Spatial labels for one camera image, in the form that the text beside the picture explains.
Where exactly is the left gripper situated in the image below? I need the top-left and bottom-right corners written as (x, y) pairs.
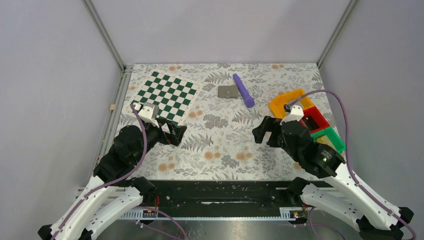
top-left (132, 117), bottom-right (187, 163)

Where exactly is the grey card holder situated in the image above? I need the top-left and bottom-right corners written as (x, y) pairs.
top-left (217, 85), bottom-right (239, 99)

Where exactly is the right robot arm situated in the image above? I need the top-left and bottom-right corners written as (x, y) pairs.
top-left (252, 116), bottom-right (417, 240)

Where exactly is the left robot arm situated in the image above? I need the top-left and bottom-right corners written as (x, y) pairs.
top-left (37, 117), bottom-right (187, 240)

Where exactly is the yellow bin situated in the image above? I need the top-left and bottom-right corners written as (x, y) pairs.
top-left (268, 88), bottom-right (315, 119)

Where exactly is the purple cylinder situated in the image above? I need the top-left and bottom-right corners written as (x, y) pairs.
top-left (233, 73), bottom-right (255, 108)

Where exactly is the green white chessboard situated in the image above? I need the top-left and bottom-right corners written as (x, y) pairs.
top-left (129, 69), bottom-right (203, 125)

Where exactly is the floral table mat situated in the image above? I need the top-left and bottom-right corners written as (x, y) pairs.
top-left (118, 62), bottom-right (337, 181)

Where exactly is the red bin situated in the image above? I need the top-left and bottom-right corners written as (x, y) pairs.
top-left (300, 106), bottom-right (330, 134)

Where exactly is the green bin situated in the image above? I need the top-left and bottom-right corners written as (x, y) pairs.
top-left (311, 127), bottom-right (346, 154)

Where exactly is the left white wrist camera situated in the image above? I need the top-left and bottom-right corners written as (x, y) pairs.
top-left (134, 102), bottom-right (160, 128)

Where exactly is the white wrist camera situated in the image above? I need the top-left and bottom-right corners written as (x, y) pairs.
top-left (280, 104), bottom-right (304, 126)
top-left (134, 102), bottom-right (160, 128)

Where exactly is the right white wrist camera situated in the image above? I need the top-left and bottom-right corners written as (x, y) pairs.
top-left (280, 104), bottom-right (304, 126)

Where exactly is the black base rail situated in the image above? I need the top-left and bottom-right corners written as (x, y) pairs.
top-left (123, 180), bottom-right (311, 221)

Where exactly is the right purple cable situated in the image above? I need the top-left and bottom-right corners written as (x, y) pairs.
top-left (284, 89), bottom-right (417, 240)

